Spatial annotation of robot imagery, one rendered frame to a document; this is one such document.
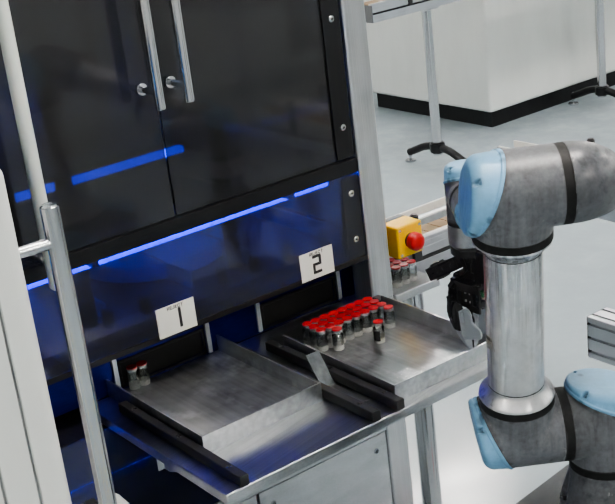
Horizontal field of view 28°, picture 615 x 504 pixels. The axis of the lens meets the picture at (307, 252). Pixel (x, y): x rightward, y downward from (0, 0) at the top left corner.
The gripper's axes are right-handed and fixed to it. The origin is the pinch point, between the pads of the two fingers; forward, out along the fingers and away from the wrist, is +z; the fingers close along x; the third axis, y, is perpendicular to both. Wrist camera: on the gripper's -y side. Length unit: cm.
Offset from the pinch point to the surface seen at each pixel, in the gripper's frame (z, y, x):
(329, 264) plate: -8.6, -35.9, -3.8
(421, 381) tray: 2.5, 1.3, -13.7
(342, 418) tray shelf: 4.4, -1.8, -30.1
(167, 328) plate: -8, -36, -43
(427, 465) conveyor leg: 60, -51, 30
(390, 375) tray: 4.1, -7.5, -13.6
